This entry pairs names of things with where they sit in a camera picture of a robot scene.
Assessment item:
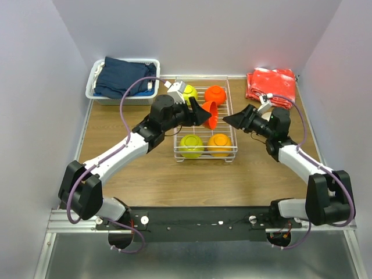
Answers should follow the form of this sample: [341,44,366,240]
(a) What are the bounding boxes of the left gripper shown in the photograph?
[162,96,212,133]

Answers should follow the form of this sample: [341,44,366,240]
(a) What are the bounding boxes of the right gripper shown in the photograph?
[223,103,274,139]

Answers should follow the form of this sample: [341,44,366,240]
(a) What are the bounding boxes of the lime green bowl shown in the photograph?
[183,84,198,106]
[179,134,205,159]

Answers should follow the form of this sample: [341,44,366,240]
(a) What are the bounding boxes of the white black striped bowl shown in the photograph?
[261,110,272,121]

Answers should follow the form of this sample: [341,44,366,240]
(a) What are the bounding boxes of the lime green bowl front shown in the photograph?
[179,134,205,159]

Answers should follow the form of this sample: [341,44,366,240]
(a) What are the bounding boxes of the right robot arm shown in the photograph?
[223,105,355,228]

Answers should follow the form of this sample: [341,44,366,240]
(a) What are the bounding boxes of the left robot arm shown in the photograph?
[58,95,212,230]

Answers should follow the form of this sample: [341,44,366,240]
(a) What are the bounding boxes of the yellow orange bowl front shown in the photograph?
[207,134,232,158]

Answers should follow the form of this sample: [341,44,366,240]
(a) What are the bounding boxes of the red white folded towel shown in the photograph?
[245,67,296,110]

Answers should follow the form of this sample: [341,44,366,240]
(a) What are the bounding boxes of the blue cloth in basket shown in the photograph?
[133,89,155,97]

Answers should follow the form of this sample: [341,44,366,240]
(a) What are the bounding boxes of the white plastic laundry basket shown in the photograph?
[85,59,161,106]

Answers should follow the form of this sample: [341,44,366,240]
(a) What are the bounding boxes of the dark blue jeans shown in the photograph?
[94,57,157,99]

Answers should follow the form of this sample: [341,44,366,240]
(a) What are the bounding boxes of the white cloth in basket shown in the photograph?
[91,62,105,90]

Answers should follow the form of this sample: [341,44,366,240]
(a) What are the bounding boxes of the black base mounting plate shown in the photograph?
[95,205,303,244]

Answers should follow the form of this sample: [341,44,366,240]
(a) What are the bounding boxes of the white wire dish rack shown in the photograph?
[173,76,238,163]

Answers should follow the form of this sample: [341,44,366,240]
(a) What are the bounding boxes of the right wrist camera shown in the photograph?
[257,93,273,115]

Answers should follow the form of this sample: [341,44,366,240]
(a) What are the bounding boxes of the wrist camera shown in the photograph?
[164,80,187,105]
[257,93,273,115]

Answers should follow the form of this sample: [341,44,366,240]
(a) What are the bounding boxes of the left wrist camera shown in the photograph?
[164,80,187,105]

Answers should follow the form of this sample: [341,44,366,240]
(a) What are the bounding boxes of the aluminium frame rail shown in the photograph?
[46,208,99,233]

